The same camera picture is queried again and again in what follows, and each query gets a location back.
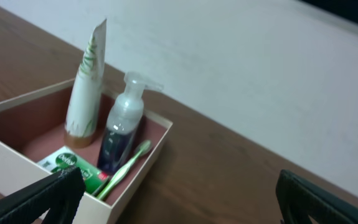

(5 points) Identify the clear pump sanitizer bottle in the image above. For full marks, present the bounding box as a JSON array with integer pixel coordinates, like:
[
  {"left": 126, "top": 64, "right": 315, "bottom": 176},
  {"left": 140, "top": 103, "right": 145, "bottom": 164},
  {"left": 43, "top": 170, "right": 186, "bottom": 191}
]
[{"left": 97, "top": 72, "right": 164, "bottom": 175}]

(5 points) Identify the green white toothbrush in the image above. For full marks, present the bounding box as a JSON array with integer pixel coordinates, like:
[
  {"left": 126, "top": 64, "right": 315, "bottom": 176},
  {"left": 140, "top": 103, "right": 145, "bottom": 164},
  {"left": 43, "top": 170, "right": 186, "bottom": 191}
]
[{"left": 97, "top": 140, "right": 152, "bottom": 200}]

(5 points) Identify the white box pink interior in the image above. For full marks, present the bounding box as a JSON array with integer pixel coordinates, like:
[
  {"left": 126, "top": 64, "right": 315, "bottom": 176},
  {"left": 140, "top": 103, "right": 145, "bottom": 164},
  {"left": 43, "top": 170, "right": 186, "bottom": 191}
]
[{"left": 0, "top": 79, "right": 173, "bottom": 223}]

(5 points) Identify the white Pantene tube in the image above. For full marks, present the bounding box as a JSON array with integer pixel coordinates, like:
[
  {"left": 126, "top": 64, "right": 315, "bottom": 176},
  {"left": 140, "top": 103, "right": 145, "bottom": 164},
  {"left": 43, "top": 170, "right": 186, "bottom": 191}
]
[{"left": 64, "top": 21, "right": 106, "bottom": 148}]

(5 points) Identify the green Dettol soap bar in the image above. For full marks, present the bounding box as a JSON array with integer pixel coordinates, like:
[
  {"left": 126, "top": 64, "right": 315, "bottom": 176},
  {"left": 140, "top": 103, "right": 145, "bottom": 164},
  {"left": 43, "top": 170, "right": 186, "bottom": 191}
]
[{"left": 37, "top": 146, "right": 110, "bottom": 195}]

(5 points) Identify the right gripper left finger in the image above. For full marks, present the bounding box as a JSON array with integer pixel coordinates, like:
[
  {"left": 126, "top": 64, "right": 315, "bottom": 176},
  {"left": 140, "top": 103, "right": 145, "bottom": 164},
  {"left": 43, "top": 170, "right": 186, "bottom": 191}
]
[{"left": 0, "top": 166, "right": 85, "bottom": 224}]

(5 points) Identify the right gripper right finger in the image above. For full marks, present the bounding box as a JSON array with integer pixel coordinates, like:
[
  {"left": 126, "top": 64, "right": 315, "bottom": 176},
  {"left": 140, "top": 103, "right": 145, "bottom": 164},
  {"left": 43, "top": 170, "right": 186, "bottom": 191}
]
[{"left": 275, "top": 169, "right": 358, "bottom": 224}]

